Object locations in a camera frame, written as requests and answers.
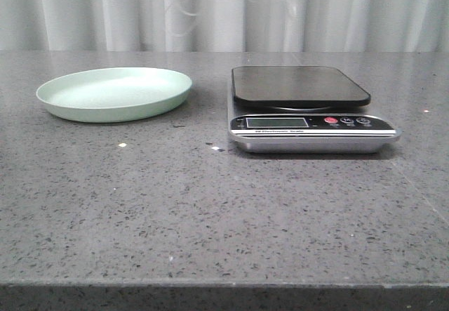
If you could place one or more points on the silver black kitchen scale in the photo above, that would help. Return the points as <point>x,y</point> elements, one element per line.
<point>303,109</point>

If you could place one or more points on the light green plate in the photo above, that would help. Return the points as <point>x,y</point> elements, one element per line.
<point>115,94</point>

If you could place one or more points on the white pleated curtain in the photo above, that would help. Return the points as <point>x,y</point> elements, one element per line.
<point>139,25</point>

